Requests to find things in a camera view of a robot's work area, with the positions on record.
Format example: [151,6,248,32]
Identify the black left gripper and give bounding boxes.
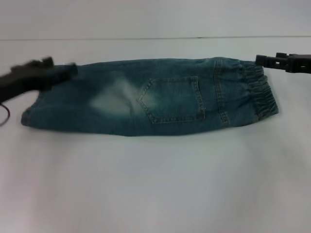
[0,56,79,103]

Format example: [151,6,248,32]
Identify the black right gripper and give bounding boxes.
[256,51,311,74]

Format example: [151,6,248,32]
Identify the blue denim shorts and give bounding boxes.
[20,57,279,137]

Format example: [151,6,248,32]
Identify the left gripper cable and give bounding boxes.
[0,102,12,127]

